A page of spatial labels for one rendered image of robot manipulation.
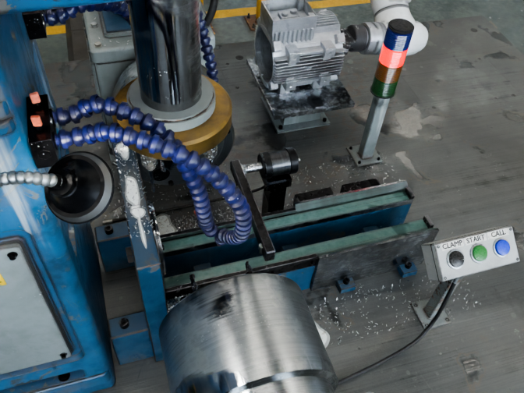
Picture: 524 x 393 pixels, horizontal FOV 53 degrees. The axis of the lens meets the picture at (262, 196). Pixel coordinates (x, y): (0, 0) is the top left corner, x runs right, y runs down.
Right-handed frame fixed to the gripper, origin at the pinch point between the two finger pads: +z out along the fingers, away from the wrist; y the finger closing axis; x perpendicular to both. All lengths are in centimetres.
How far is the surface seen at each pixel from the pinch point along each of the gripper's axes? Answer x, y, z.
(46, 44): 116, -180, 64
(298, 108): 13.7, 13.3, 1.0
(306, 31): -5.1, 5.2, 0.5
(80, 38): 110, -176, 44
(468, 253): -3, 76, -5
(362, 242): 14, 60, 3
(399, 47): -14.3, 27.0, -12.0
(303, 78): 7.2, 8.4, -0.8
